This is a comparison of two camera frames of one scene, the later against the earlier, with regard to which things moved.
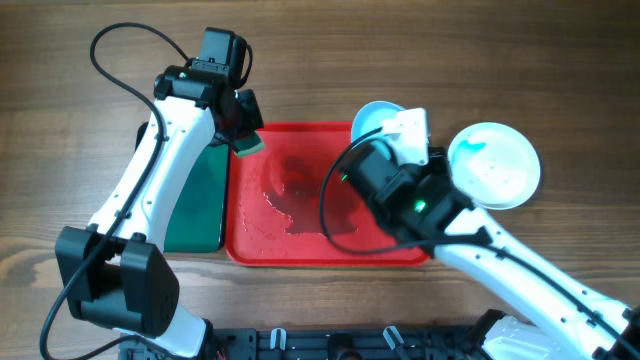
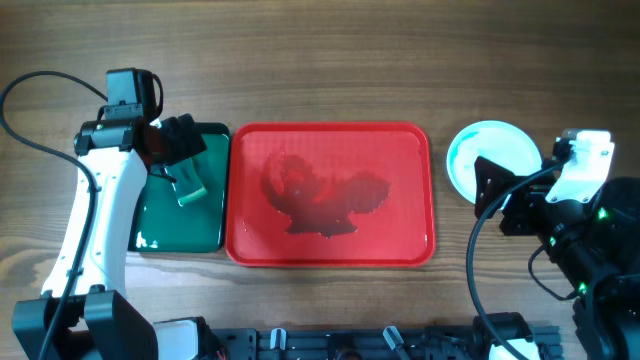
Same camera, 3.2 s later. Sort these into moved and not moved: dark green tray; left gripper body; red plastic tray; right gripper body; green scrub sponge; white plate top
Moved: green scrub sponge; right gripper body; white plate top; left gripper body
Not moved: red plastic tray; dark green tray
